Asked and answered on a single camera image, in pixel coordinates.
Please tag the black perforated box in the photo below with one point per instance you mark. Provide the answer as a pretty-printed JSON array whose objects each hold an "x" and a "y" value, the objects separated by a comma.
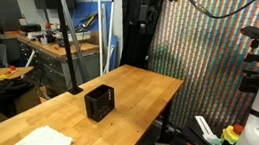
[{"x": 99, "y": 102}]

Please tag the black vertical pole stand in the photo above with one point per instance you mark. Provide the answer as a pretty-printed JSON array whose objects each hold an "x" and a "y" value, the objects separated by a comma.
[{"x": 75, "y": 88}]

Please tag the white angled pole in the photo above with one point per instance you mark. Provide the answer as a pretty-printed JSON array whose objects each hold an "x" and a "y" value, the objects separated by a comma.
[{"x": 100, "y": 38}]

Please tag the wooden workbench with drawers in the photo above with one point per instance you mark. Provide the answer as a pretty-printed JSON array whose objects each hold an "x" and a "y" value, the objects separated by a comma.
[{"x": 50, "y": 62}]

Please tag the yellow red emergency stop button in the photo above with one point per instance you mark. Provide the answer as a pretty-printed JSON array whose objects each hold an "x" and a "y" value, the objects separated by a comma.
[{"x": 231, "y": 134}]

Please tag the black bag on box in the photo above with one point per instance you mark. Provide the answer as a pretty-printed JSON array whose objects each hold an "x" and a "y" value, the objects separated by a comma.
[{"x": 9, "y": 91}]

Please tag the round wooden stool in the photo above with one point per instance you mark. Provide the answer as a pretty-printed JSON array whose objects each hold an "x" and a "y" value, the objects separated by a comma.
[{"x": 12, "y": 73}]

